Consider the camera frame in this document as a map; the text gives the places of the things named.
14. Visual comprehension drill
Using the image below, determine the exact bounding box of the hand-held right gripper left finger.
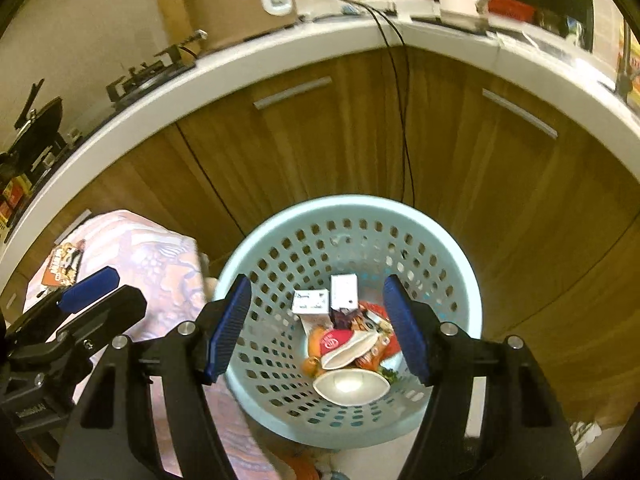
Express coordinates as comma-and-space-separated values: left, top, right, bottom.
54, 274, 252, 480

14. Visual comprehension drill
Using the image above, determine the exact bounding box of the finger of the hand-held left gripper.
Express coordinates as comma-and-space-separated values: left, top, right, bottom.
47, 285, 148, 365
10, 266, 121, 342

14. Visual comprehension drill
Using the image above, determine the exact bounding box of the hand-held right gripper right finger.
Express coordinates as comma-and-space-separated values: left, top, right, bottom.
382, 275, 583, 480

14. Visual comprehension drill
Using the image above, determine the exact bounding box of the brown foil wrapper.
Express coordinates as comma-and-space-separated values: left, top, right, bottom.
331, 302, 398, 363

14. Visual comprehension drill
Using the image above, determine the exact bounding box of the white cardboard box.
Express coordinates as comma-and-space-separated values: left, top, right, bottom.
330, 274, 359, 313
292, 289, 331, 316

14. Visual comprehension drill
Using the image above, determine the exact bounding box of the red paper cup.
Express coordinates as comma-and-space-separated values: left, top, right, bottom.
320, 329, 381, 368

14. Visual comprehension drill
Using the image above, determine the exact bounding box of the orange paper cup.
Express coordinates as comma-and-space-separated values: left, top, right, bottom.
312, 366, 391, 407

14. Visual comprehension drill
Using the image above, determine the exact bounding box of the light blue plastic basket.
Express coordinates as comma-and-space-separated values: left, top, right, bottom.
214, 194, 483, 450

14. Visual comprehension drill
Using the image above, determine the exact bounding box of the orange peel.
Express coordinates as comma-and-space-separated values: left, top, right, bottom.
306, 327, 331, 377

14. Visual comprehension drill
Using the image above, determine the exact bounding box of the orange snack wrapper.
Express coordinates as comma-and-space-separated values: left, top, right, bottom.
41, 240, 86, 288

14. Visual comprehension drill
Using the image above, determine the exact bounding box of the black wok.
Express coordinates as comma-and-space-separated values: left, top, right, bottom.
0, 80, 66, 171

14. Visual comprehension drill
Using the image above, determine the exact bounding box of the wooden kitchen cabinet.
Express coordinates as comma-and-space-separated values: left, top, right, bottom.
10, 45, 640, 431

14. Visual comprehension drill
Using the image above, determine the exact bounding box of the black gas stove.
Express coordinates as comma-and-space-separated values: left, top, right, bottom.
65, 42, 201, 141

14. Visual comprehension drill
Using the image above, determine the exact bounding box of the white kitchen countertop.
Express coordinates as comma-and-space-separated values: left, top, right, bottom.
0, 15, 640, 281

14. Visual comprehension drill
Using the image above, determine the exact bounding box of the beige rice cooker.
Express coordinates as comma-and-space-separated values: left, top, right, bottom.
150, 0, 298, 53

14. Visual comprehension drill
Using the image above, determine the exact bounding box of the red container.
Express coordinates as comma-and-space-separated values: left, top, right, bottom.
487, 0, 536, 21

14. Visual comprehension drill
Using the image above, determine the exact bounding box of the black cable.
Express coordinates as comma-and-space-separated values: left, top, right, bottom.
287, 0, 416, 206

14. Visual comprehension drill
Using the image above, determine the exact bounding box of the metal cabinet handle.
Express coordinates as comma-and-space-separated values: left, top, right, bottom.
481, 88, 558, 139
252, 76, 333, 110

